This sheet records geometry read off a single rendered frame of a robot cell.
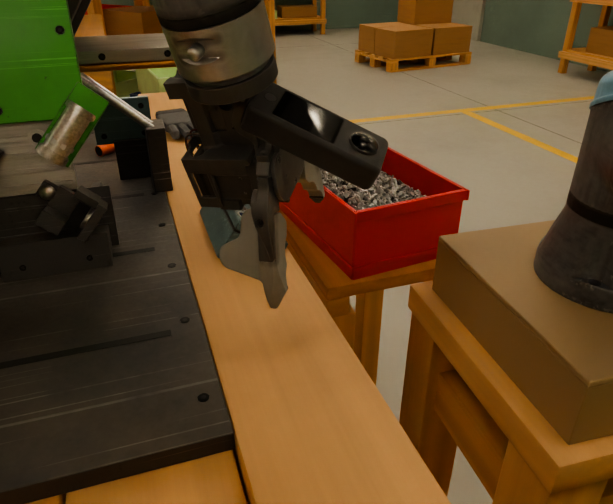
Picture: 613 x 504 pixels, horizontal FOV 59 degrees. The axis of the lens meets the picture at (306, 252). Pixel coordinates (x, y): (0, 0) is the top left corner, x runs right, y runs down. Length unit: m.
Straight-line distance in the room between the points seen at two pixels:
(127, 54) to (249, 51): 0.50
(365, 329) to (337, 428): 0.84
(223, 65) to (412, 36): 6.44
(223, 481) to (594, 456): 0.34
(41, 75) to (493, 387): 0.64
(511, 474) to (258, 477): 0.31
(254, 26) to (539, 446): 0.45
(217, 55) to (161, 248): 0.42
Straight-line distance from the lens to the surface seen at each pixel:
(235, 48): 0.40
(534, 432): 0.60
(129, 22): 3.95
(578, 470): 0.59
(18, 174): 0.79
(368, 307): 1.28
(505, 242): 0.73
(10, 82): 0.78
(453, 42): 7.23
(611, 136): 0.59
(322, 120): 0.44
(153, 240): 0.79
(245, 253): 0.48
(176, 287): 0.68
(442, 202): 0.89
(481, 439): 0.73
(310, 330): 0.59
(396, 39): 6.67
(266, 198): 0.44
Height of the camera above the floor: 1.26
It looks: 29 degrees down
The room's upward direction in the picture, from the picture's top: straight up
